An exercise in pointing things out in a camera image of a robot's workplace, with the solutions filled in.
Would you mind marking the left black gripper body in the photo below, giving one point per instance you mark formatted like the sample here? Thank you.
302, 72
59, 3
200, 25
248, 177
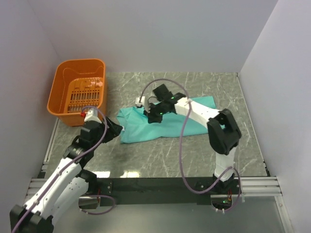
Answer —
111, 132

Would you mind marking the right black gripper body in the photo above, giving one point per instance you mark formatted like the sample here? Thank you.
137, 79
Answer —
157, 112

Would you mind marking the teal t shirt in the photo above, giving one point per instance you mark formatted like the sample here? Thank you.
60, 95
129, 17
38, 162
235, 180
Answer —
137, 129

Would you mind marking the orange plastic basket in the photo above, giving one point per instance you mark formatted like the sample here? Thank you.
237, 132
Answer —
77, 83

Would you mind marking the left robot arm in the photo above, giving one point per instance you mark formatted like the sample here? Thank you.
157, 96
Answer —
68, 182

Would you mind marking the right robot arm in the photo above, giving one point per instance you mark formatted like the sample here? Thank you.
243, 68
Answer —
223, 132

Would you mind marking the black base beam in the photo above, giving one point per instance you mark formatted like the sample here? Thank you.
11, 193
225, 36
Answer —
155, 191

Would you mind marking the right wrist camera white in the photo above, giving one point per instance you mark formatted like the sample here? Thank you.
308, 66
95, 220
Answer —
142, 102

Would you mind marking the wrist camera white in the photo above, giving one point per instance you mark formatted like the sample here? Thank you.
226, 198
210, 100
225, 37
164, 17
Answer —
142, 102
90, 115

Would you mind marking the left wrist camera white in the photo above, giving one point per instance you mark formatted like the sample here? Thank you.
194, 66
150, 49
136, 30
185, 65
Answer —
90, 115

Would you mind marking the aluminium rail frame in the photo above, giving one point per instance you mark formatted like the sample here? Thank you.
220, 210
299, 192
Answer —
251, 186

